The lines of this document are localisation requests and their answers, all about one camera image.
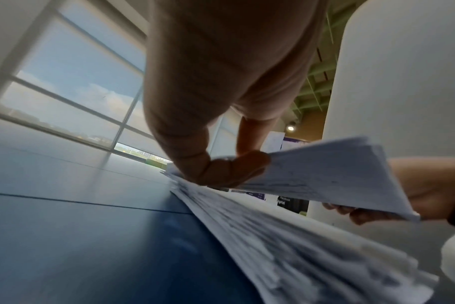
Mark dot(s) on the person's right hand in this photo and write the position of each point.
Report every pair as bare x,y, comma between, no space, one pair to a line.
430,184

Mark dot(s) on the person's left hand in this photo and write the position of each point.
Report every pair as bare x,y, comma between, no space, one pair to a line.
220,74

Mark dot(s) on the aligned white paper stack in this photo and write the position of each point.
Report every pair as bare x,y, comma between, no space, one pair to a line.
287,246

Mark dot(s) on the round ceiling lamp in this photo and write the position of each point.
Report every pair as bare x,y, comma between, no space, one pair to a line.
290,127

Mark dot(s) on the green sofa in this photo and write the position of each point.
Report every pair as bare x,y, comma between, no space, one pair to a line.
156,162

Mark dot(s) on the large framed window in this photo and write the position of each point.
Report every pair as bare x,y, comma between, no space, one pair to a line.
70,68

